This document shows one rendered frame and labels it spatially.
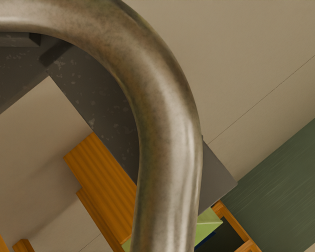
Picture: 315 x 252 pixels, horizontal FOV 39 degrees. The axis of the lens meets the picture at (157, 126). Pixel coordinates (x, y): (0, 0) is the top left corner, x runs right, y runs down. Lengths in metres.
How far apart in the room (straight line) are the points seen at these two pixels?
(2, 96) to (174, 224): 0.13
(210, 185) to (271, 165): 6.12
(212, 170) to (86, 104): 0.08
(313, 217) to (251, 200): 0.83
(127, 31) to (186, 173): 0.07
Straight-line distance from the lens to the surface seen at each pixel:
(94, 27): 0.21
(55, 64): 0.26
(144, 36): 0.20
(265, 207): 6.28
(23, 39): 0.25
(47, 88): 2.09
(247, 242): 5.64
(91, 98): 0.25
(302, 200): 6.29
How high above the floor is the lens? 1.20
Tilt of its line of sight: 23 degrees down
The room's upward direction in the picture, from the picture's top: 141 degrees clockwise
